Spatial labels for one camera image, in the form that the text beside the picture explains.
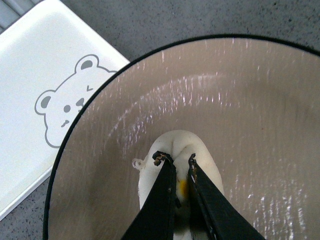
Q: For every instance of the white bear print tray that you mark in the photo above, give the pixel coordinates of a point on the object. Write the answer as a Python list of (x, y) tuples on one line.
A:
[(51, 63)]

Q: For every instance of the grey pleated curtain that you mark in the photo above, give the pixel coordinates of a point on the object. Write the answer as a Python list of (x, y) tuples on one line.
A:
[(13, 10)]

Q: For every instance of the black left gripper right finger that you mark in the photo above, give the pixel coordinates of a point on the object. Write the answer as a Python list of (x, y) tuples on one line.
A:
[(212, 217)]

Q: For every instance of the white steamed bun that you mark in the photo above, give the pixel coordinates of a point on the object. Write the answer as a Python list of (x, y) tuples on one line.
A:
[(180, 145)]

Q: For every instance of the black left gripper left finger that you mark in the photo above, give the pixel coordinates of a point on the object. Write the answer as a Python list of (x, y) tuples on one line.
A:
[(156, 219)]

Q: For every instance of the tan plate with black rim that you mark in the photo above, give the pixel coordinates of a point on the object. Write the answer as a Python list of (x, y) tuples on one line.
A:
[(253, 101)]

